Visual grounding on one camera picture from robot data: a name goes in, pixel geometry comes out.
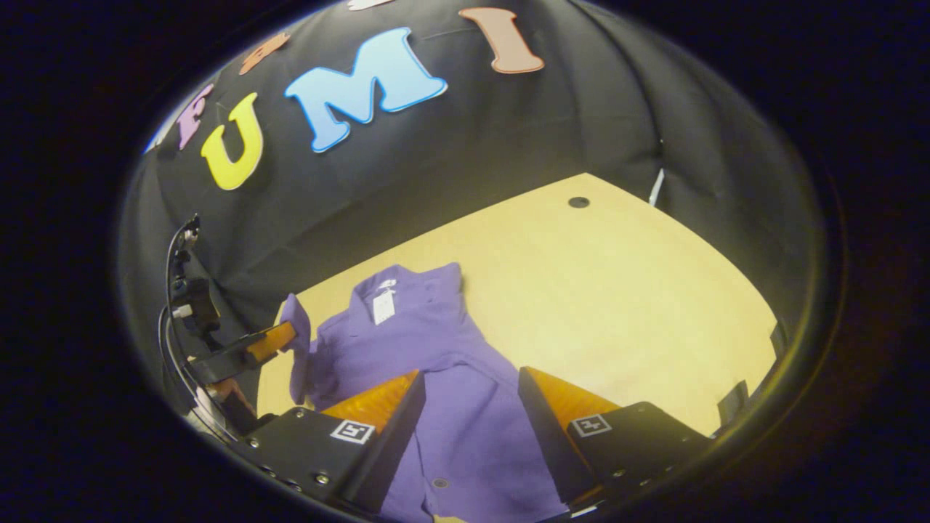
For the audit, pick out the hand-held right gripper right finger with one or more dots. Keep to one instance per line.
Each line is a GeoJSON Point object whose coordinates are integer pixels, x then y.
{"type": "Point", "coordinates": [552, 436]}

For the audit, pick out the purple shirt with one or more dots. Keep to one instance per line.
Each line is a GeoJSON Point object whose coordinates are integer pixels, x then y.
{"type": "Point", "coordinates": [450, 363]}

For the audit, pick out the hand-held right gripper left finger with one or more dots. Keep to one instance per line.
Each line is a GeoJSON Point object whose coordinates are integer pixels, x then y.
{"type": "Point", "coordinates": [385, 443]}

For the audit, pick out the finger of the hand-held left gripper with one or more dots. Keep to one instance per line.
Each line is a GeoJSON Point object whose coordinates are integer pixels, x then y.
{"type": "Point", "coordinates": [232, 356]}

